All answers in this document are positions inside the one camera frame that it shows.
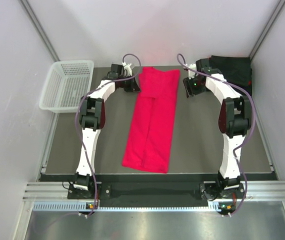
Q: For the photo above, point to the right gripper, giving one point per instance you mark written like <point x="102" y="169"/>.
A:
<point x="190" y="91"/>

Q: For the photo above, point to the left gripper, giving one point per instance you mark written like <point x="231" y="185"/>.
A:
<point x="132" y="86"/>

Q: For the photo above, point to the pink t shirt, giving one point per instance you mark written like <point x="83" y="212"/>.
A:
<point x="150" y="135"/>

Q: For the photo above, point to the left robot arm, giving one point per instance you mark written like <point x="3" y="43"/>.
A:
<point x="91" y="116"/>

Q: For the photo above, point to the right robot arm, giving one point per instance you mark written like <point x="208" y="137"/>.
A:
<point x="234" y="121"/>

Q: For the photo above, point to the black folded t shirt top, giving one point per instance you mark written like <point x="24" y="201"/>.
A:
<point x="234" y="69"/>

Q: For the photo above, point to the white plastic basket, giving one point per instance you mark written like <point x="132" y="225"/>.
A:
<point x="66" y="82"/>

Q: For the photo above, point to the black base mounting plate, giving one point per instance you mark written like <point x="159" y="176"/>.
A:
<point x="160" y="194"/>

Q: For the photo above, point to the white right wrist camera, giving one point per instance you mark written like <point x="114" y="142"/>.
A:
<point x="192" y="70"/>

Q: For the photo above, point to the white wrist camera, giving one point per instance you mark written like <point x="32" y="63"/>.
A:
<point x="127" y="69"/>
<point x="192" y="70"/>

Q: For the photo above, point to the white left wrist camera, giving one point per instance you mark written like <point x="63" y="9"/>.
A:
<point x="127" y="69"/>

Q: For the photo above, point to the aluminium corner post right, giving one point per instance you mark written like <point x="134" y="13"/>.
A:
<point x="280" y="5"/>

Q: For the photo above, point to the aluminium corner post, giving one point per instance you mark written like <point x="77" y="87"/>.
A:
<point x="280" y="5"/>
<point x="39" y="29"/>

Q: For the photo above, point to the aluminium corner post left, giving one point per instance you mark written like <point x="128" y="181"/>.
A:
<point x="39" y="29"/>

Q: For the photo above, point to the slotted grey cable duct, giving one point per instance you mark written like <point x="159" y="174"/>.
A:
<point x="85" y="207"/>

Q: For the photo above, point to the aluminium frame rail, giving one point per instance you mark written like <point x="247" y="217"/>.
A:
<point x="259" y="191"/>

